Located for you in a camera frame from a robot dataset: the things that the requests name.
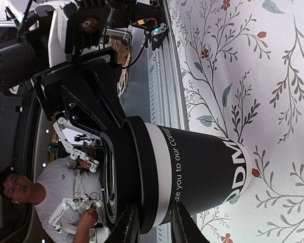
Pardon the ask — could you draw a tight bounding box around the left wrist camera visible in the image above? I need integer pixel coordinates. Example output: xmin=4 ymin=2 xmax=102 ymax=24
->
xmin=60 ymin=1 xmax=110 ymax=54

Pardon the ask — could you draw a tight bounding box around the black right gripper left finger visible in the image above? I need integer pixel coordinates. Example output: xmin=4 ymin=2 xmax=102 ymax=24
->
xmin=108 ymin=204 xmax=140 ymax=243

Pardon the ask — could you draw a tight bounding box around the person in grey shirt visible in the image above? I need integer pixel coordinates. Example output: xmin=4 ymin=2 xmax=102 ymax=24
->
xmin=0 ymin=156 xmax=103 ymax=242

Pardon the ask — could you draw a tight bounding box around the black white paper coffee cup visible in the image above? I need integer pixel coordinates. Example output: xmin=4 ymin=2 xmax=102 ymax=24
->
xmin=145 ymin=124 xmax=252 ymax=226

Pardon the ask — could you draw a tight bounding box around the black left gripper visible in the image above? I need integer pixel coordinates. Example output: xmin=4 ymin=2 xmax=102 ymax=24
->
xmin=31 ymin=47 xmax=126 ymax=132

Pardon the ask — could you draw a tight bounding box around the aluminium front rail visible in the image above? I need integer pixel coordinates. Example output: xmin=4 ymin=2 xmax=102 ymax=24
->
xmin=131 ymin=0 xmax=189 ymax=131

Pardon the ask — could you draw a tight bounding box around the brown cardboard cup carrier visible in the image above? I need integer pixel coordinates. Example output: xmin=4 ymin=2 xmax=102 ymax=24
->
xmin=108 ymin=35 xmax=131 ymax=98

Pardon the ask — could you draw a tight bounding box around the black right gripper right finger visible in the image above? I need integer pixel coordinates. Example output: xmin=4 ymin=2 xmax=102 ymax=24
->
xmin=171 ymin=201 xmax=210 ymax=243

